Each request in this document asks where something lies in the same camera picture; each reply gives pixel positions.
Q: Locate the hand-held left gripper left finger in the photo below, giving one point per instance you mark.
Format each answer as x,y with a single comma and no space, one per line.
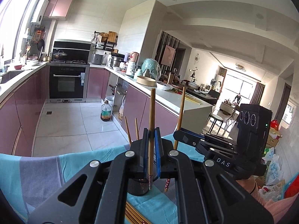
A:
147,154

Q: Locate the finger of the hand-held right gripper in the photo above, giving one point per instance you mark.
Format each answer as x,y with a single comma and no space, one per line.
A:
186,140
210,136

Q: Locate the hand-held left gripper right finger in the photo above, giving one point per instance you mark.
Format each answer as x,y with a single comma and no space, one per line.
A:
157,154

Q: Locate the floral-end wooden chopstick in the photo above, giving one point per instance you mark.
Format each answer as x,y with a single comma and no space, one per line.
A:
127,130
136,128
181,112
152,109

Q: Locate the black mesh utensil holder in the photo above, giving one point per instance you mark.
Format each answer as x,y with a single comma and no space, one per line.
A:
137,189

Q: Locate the bunch of wooden chopsticks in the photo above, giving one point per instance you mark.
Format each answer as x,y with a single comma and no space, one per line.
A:
134,214

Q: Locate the person's right forearm pink sleeve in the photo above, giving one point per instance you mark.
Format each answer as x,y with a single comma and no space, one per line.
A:
280,205

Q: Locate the round stool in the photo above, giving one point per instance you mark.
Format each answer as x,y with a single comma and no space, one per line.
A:
216,117

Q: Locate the brown curtain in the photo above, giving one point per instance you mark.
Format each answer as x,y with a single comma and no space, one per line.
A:
258,93

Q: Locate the dark dining table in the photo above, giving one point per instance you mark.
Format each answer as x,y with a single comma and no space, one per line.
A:
205,96

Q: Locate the white plastic bag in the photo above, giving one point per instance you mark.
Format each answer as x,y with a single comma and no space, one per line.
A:
274,168

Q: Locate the pink cabinets under long counter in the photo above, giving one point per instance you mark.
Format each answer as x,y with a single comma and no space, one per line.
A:
137,102

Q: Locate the plastic-wrapped white dish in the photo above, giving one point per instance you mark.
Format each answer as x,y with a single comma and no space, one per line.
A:
164,86

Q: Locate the cooking oil bottle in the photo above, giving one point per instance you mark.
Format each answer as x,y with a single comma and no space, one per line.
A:
106,113

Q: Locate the white bucket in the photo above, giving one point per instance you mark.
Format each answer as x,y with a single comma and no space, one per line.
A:
109,101

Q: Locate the round bamboo steamer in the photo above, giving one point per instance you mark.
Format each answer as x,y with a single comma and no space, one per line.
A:
146,81

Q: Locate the teal plastic-covered appliance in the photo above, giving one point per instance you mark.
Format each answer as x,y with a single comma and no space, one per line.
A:
150,66

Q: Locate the steel stock pot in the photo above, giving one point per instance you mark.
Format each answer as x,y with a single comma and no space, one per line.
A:
117,61

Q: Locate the pink kettle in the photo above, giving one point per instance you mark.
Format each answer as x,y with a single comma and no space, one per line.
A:
133,57

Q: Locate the black built-in oven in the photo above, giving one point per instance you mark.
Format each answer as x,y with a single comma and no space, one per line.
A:
67,84

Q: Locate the silver rice cooker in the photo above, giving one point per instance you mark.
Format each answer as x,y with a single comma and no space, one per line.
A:
97,59

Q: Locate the teal and grey tablecloth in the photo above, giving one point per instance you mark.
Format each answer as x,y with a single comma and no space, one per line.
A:
35,175

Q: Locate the wooden cutting board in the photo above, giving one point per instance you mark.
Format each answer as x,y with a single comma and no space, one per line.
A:
112,36

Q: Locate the black range hood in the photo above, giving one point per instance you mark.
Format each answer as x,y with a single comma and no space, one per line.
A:
72,49

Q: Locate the pot with glass lid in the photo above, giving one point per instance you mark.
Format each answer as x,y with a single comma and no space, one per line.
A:
60,55

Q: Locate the pink cabinets under sink counter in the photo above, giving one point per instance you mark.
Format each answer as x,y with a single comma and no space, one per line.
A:
23,107

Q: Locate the white bowl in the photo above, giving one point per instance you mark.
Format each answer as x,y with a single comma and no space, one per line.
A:
32,62

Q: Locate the hanging black frying pan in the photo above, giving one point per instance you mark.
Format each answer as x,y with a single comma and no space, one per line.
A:
41,44

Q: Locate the red bowl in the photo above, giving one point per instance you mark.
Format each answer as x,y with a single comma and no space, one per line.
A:
18,67

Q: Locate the pink upper cabinet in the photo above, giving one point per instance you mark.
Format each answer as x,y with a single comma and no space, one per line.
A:
59,5

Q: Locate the white water heater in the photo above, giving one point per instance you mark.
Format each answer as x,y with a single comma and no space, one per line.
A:
39,9

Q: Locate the kitchen window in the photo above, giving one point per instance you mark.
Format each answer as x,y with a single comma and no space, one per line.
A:
14,16

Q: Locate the framed wall picture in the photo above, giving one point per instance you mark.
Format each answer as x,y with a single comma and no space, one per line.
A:
167,55

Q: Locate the black wall rack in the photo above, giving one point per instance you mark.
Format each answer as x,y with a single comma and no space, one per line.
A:
102,43

